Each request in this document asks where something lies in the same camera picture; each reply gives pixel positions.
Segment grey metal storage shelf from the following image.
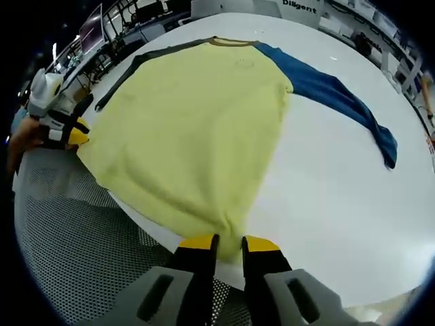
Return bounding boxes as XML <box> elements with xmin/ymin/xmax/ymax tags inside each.
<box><xmin>319</xmin><ymin>0</ymin><xmax>422</xmax><ymax>103</ymax></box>

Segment black bag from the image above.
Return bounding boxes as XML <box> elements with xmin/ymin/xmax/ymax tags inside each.
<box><xmin>354</xmin><ymin>31</ymin><xmax>374</xmax><ymax>58</ymax></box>

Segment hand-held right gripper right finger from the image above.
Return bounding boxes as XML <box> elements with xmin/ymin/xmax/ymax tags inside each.
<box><xmin>241</xmin><ymin>234</ymin><xmax>370</xmax><ymax>326</ymax></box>

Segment yellow garment blue grey sleeves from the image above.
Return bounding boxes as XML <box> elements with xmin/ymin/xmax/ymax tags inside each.
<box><xmin>76</xmin><ymin>35</ymin><xmax>399</xmax><ymax>265</ymax></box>

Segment large display screen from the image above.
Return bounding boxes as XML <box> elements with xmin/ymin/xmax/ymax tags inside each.
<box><xmin>79</xmin><ymin>3</ymin><xmax>105</xmax><ymax>56</ymax></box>

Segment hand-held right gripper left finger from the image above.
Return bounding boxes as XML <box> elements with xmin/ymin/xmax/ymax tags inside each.
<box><xmin>76</xmin><ymin>233</ymin><xmax>221</xmax><ymax>326</ymax></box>

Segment person's left hand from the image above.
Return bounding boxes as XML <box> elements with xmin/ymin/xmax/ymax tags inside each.
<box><xmin>8</xmin><ymin>117</ymin><xmax>48</xmax><ymax>174</ymax></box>

